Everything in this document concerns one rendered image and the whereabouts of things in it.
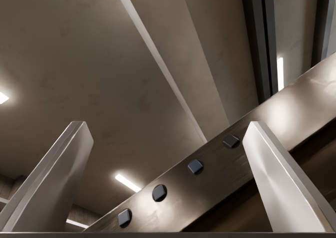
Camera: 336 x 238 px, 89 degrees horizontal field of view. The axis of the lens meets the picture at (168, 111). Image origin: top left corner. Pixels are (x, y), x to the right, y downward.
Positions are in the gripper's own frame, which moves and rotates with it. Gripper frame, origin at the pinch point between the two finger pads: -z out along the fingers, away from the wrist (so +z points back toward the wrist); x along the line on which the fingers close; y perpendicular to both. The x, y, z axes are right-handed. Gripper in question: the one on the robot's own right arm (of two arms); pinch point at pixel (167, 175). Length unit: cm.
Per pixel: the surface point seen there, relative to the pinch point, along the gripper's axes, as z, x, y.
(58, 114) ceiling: -227, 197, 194
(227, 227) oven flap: -12, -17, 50
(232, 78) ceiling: -374, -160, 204
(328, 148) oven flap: -29, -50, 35
